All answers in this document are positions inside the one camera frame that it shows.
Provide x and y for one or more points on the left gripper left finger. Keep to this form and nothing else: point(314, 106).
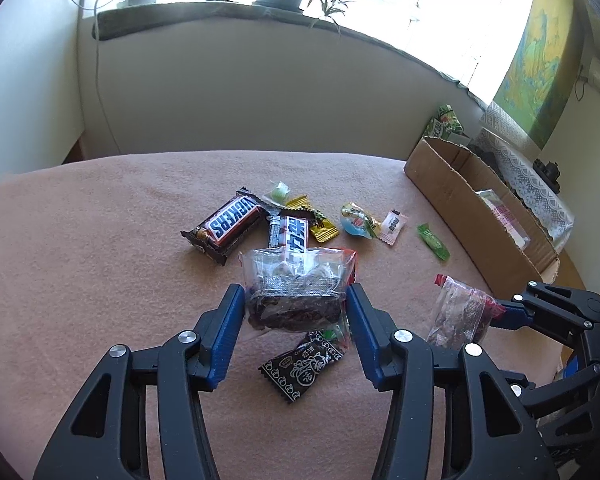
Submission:
point(103, 433)

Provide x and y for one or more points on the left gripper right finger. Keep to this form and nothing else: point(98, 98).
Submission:
point(488, 434)

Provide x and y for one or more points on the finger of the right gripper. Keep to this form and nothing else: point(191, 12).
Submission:
point(577, 301)
point(522, 314)

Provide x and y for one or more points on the clear bag red-edged snack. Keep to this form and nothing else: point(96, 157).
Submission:
point(462, 314)

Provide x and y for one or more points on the small green candy packet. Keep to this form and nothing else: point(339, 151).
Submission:
point(432, 241)

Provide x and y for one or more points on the pink white candy packet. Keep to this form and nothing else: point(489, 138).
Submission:
point(391, 227)

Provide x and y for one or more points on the black patterned candy packet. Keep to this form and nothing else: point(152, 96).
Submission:
point(292, 373)

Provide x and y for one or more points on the clear bag dark dried fruit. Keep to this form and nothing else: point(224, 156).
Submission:
point(297, 291)

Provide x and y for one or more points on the Snickers bar Chinese label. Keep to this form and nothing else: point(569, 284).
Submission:
point(288, 240)

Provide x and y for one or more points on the snacks inside box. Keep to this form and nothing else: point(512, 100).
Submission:
point(505, 217)

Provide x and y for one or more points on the cardboard box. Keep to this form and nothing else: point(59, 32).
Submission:
point(450, 176)

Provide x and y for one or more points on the black object on cabinet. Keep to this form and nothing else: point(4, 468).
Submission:
point(549, 174)

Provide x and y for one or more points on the pink table cloth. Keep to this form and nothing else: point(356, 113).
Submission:
point(91, 255)

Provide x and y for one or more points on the blue yellow jelly packet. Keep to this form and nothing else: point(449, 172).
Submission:
point(356, 221)

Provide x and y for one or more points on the green snack bag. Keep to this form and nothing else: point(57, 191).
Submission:
point(444, 123)

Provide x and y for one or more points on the yellow candy packet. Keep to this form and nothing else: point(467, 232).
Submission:
point(322, 229)

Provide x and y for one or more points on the Snickers bar English label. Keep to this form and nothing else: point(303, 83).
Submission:
point(219, 234)

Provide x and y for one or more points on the green candy clear wrapper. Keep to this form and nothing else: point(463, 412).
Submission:
point(279, 193)

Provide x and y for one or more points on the yellow green wall painting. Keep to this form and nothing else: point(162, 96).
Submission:
point(538, 83)

